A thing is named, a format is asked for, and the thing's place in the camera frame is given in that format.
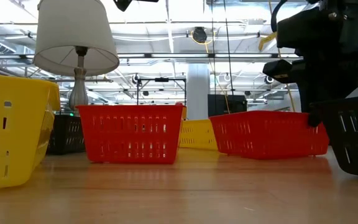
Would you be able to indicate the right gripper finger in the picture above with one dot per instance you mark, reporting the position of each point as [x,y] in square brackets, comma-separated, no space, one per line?
[350,88]
[314,118]

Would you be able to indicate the black metal rig frame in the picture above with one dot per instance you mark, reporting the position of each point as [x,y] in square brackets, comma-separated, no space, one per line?
[162,79]

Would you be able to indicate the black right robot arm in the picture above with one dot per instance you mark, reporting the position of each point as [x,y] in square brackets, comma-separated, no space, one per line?
[322,25]

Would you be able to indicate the yellow plastic basket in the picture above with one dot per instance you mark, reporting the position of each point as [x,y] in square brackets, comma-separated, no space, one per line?
[197,133]
[14,140]

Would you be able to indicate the red plastic basket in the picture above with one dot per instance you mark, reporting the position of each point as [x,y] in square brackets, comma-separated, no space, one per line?
[266,133]
[129,137]

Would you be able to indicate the table lamp with white shade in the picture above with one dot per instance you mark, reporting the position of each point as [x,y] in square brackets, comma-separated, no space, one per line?
[73,37]

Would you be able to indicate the black plastic basket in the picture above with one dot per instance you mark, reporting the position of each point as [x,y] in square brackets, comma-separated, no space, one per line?
[67,133]
[353,140]

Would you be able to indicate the black cabinet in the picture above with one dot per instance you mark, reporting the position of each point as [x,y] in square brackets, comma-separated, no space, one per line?
[225,105]

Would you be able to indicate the white pillar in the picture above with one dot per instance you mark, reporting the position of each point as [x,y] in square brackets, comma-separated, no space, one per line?
[197,90]

